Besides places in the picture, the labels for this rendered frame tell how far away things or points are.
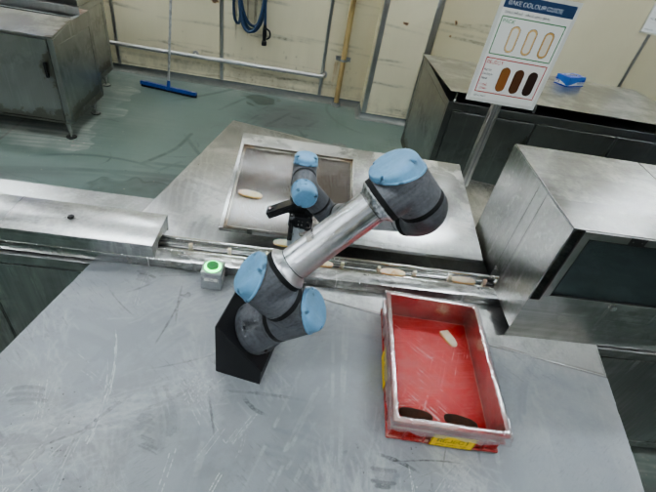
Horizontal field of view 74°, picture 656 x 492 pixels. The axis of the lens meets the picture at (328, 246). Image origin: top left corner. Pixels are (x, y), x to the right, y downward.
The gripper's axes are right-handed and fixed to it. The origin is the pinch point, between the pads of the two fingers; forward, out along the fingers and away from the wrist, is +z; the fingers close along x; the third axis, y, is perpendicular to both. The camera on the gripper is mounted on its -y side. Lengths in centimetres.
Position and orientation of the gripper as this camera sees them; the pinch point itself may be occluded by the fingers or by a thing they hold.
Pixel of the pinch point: (288, 241)
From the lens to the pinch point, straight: 157.0
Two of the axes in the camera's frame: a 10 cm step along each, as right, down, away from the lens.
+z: -1.6, 7.5, 6.4
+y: 9.9, 1.4, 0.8
